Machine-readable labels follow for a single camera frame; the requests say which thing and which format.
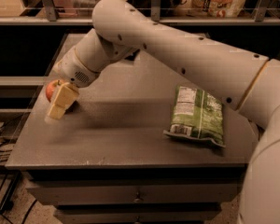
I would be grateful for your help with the grey drawer cabinet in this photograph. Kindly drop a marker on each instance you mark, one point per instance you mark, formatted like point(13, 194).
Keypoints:
point(108, 161)

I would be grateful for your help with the metal shelf rail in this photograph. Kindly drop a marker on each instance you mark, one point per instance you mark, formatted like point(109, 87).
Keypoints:
point(14, 12)

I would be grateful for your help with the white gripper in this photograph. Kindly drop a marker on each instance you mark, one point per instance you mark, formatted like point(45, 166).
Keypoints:
point(72, 68)

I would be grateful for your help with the red apple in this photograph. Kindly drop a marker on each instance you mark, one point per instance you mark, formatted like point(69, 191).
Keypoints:
point(51, 88)

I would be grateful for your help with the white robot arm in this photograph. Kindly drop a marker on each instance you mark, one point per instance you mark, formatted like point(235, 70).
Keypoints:
point(242, 80)

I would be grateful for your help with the green chip bag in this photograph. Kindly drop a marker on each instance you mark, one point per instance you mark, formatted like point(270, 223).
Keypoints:
point(197, 116)

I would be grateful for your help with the dark blue snack bar wrapper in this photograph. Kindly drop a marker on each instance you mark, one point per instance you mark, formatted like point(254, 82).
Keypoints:
point(132, 56)

